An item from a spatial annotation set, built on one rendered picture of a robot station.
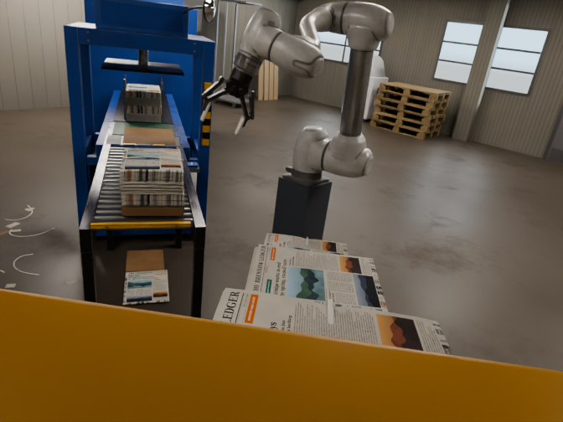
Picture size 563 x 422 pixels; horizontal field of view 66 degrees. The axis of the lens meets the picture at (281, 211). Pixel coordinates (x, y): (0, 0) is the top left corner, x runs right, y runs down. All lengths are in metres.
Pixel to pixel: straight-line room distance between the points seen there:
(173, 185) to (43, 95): 6.27
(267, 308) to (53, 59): 7.68
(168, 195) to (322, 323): 1.50
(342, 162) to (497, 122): 7.65
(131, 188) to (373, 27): 1.25
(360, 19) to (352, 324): 1.42
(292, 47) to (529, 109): 8.18
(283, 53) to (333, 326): 0.97
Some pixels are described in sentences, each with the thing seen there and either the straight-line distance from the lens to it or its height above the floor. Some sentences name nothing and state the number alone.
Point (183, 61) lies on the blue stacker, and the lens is 5.54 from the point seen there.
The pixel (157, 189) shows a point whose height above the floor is 0.94.
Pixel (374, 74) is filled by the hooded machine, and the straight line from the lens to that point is 9.66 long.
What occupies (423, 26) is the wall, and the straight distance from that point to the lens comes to 10.10.
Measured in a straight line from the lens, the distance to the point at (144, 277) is 3.15.
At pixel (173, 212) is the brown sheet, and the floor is 0.83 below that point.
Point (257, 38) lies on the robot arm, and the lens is 1.50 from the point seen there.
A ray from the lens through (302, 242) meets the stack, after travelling 1.96.
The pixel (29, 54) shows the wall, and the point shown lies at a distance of 8.09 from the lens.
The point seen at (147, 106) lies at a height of 0.93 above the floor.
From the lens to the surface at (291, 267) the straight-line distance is 1.28.
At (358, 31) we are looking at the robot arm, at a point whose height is 1.72.
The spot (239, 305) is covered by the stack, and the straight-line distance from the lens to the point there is 0.72.
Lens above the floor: 1.72
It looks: 23 degrees down
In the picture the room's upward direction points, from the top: 7 degrees clockwise
